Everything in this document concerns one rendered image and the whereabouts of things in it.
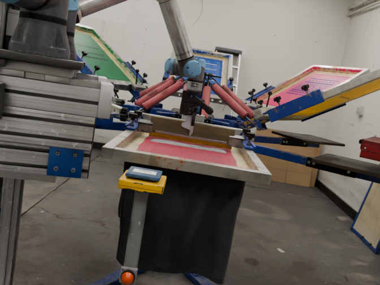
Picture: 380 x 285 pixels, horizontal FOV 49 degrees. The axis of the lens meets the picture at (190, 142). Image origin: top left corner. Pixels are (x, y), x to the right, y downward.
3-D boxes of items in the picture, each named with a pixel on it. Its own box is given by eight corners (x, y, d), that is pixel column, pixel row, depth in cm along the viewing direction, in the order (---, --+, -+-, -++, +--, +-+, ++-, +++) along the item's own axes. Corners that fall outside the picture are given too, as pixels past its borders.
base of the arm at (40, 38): (2, 48, 99) (6, 7, 98) (13, 50, 114) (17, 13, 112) (68, 60, 103) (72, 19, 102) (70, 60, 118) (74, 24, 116)
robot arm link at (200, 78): (186, 56, 196) (202, 59, 200) (182, 80, 198) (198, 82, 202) (193, 57, 189) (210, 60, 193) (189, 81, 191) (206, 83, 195)
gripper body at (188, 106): (180, 113, 203) (183, 89, 201) (197, 116, 203) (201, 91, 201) (178, 115, 195) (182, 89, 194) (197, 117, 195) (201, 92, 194)
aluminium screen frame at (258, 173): (270, 185, 141) (272, 175, 141) (100, 157, 141) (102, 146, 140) (244, 147, 219) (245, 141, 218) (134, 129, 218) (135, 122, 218)
